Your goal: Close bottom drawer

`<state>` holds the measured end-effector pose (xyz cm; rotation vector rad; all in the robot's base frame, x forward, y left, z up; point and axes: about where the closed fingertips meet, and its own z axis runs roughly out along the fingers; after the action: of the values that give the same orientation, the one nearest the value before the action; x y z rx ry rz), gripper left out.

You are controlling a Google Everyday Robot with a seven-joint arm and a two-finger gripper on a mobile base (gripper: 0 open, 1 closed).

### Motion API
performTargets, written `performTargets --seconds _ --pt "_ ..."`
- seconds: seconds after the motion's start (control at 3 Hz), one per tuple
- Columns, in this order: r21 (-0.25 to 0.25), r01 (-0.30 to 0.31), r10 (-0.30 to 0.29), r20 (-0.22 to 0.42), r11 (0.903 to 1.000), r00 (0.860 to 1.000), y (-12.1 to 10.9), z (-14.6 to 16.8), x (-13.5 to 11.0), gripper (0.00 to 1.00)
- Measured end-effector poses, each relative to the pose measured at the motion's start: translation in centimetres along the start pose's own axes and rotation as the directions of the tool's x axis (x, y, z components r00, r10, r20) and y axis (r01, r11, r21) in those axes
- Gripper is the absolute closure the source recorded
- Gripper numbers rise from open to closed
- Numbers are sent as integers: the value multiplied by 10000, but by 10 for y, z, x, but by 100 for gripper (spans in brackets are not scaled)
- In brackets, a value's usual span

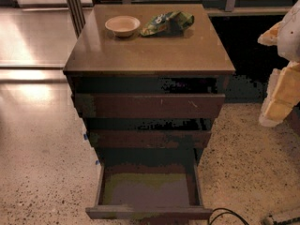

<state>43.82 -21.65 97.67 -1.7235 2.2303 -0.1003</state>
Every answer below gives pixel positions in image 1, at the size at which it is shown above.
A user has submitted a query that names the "brown drawer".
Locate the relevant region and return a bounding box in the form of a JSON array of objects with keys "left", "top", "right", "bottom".
[
  {"left": 86, "top": 163, "right": 212, "bottom": 225},
  {"left": 74, "top": 94, "right": 225, "bottom": 119},
  {"left": 87, "top": 129, "right": 211, "bottom": 148}
]

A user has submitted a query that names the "white bowl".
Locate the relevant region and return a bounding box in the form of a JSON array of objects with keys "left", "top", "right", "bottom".
[{"left": 105, "top": 16, "right": 141, "bottom": 38}]

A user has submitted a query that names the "brown wooden drawer cabinet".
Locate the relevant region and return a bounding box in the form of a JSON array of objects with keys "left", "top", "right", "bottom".
[{"left": 64, "top": 5, "right": 234, "bottom": 167}]

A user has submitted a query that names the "brown top drawer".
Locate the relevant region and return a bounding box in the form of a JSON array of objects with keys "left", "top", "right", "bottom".
[{"left": 74, "top": 94, "right": 225, "bottom": 119}]

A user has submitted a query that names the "brown bottom drawer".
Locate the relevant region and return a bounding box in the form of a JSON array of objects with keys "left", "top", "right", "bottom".
[{"left": 86, "top": 163, "right": 212, "bottom": 225}]

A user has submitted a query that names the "white and yellow gripper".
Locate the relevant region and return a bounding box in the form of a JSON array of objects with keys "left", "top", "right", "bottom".
[{"left": 259, "top": 62, "right": 300, "bottom": 128}]

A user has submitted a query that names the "black cable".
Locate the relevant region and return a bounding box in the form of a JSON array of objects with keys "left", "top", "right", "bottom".
[{"left": 207, "top": 207, "right": 250, "bottom": 225}]

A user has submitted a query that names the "brown middle drawer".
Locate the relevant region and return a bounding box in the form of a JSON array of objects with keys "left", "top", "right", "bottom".
[{"left": 87, "top": 129, "right": 211, "bottom": 148}]

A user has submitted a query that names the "green chip bag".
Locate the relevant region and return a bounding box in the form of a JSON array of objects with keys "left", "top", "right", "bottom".
[{"left": 140, "top": 11, "right": 195, "bottom": 37}]

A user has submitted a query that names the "white power strip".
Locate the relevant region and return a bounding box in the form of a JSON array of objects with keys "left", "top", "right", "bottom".
[{"left": 262, "top": 208, "right": 300, "bottom": 225}]

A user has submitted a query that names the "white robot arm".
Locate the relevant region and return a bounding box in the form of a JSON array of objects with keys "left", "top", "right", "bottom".
[{"left": 258, "top": 0, "right": 300, "bottom": 128}]

